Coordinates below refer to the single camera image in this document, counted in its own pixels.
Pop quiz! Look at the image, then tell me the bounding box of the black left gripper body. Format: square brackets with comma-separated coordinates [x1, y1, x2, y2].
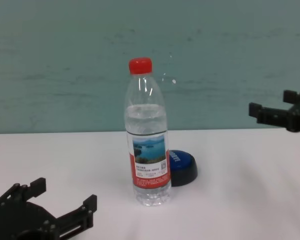
[0, 201, 63, 240]

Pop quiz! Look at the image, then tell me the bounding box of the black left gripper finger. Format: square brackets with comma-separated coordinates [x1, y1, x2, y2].
[56, 194, 98, 237]
[0, 177, 47, 208]

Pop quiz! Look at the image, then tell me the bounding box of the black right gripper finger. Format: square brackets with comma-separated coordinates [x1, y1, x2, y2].
[249, 102, 290, 128]
[283, 89, 300, 106]

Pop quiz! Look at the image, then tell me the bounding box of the clear water bottle red cap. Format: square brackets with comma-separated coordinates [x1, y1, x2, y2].
[123, 57, 172, 207]

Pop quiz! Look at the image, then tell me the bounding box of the blue push button black base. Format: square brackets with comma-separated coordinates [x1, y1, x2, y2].
[167, 149, 199, 188]

